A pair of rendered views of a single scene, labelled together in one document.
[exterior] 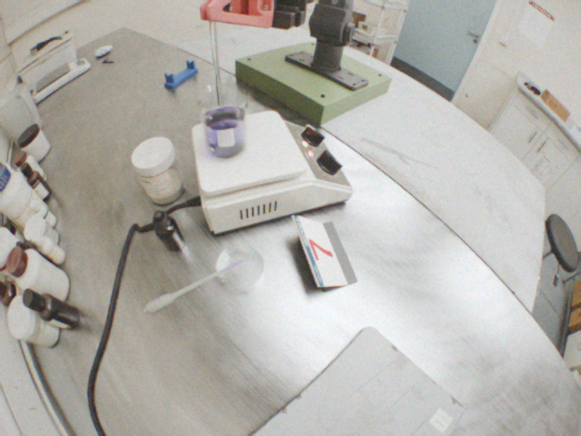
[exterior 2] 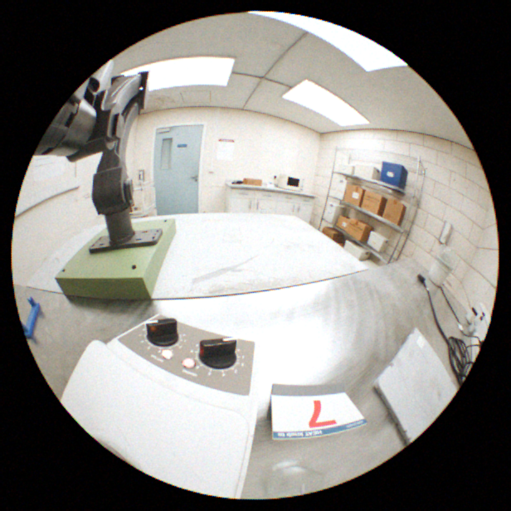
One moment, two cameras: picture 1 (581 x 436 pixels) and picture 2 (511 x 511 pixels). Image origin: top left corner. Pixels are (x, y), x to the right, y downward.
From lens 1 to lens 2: 0.24 m
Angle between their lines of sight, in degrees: 47
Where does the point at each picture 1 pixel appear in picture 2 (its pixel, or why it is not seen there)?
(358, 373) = (401, 392)
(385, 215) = (286, 325)
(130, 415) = not seen: outside the picture
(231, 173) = not seen: outside the picture
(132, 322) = not seen: outside the picture
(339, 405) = (413, 404)
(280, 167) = (221, 457)
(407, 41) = (160, 204)
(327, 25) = (108, 191)
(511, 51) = (216, 172)
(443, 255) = (333, 300)
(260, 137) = (119, 420)
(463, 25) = (187, 176)
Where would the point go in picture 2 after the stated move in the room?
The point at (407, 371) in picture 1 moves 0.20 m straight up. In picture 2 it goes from (402, 358) to (485, 251)
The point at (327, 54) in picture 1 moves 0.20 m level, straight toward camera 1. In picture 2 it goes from (118, 223) to (130, 273)
